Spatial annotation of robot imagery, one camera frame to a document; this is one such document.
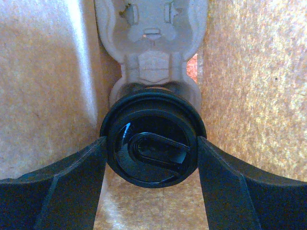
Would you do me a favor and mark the green paper bag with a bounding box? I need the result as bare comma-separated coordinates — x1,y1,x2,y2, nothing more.
0,0,307,230

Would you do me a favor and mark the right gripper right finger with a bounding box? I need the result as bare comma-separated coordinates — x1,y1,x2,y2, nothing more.
198,137,307,230

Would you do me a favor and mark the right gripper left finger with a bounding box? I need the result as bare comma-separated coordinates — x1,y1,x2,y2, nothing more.
0,137,106,230

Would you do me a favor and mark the black coffee cup lid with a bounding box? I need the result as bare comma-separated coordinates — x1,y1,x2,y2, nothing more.
100,89,206,188

